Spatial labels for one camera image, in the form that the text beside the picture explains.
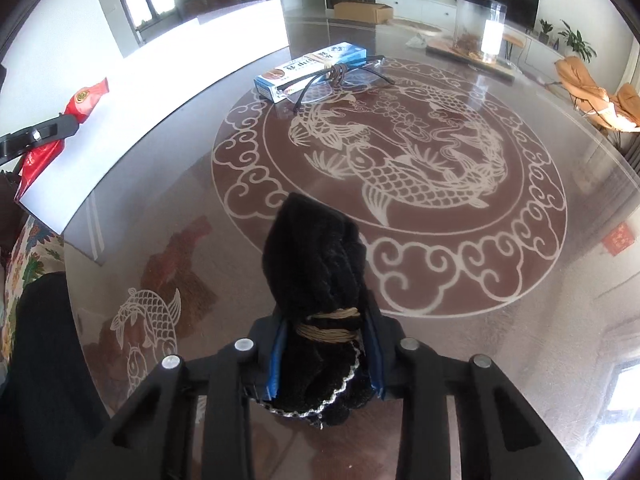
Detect brown hair tie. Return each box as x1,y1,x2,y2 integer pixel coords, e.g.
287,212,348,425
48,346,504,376
320,61,353,86

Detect leafy potted plant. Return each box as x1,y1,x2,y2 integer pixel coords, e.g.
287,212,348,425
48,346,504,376
557,20,598,63

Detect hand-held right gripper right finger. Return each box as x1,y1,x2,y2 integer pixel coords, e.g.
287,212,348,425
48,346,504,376
361,290,583,480

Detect black framed glasses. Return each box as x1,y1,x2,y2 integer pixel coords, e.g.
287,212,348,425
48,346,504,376
286,54,397,113

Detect wooden tray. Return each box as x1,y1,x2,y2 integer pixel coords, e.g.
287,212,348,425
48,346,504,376
425,35,518,82

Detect black velvet scrunchie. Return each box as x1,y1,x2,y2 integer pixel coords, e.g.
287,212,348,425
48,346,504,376
264,192,373,428

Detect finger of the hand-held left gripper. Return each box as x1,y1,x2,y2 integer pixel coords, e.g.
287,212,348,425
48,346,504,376
0,112,81,159

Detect orange lounge chair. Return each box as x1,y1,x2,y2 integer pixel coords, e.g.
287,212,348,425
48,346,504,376
554,55,640,133

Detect blue and white carton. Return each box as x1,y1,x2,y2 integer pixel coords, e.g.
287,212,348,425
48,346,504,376
253,42,368,104

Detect brown cardboard box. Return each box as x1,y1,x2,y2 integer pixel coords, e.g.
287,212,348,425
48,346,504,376
333,1,394,25

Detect clear jar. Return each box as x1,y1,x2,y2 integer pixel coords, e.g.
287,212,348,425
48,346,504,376
452,0,508,64

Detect white television cabinet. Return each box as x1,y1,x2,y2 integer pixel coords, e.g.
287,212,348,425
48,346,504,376
375,0,583,68

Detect red foil packet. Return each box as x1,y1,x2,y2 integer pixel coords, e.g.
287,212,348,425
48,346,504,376
14,77,110,205

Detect beige hair tie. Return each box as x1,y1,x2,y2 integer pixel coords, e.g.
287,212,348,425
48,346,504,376
295,306,362,342

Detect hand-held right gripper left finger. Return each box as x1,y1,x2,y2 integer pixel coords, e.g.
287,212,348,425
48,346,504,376
70,312,286,480

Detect long white cardboard box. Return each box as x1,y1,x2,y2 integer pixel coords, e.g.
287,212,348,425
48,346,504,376
0,0,291,236

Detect floral cloth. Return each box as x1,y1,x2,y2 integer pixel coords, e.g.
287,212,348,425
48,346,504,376
0,215,68,366

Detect person's dark clothing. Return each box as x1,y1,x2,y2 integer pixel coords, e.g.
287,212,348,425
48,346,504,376
0,270,113,480

